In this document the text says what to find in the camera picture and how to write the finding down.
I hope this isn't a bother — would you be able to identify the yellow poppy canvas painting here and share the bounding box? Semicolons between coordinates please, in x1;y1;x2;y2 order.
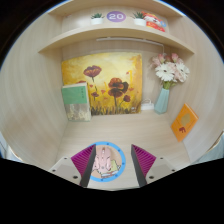
60;51;144;117

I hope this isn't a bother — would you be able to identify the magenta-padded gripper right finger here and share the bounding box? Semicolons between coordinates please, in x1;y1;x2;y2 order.
130;143;178;188

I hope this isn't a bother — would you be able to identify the orange book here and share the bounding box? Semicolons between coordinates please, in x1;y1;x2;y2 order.
170;102;200;143

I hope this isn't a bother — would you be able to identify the light wooden shelf board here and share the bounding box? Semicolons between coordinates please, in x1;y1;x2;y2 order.
37;25;196;56

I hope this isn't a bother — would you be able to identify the white power strip with cable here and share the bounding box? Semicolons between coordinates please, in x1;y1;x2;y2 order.
139;98;156;112

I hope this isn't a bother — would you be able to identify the white light bar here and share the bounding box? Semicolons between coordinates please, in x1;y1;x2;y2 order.
95;36;165;55

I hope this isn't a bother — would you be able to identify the teal faceted vase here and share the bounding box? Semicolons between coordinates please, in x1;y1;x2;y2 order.
153;86;171;116

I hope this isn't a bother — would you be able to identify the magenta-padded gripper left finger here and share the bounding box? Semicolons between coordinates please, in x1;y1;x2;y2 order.
48;143;97;189

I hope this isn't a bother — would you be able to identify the green and beige book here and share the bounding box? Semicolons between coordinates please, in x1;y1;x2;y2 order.
60;81;93;123

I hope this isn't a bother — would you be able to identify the round blue-rimmed cartoon mouse pad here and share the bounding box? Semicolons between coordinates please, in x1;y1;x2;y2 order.
86;140;127;183

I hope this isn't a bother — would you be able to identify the pink and white flower bouquet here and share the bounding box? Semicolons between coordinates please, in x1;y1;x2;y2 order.
149;52;191;90

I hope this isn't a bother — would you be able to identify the red and white cartoon toy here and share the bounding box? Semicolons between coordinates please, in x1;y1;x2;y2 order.
141;11;168;33

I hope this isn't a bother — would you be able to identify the pink computer mouse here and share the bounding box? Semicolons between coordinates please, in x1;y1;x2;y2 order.
92;146;116;175

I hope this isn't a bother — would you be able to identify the small white potted plant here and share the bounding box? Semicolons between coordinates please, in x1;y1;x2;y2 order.
131;11;148;27
90;12;105;26

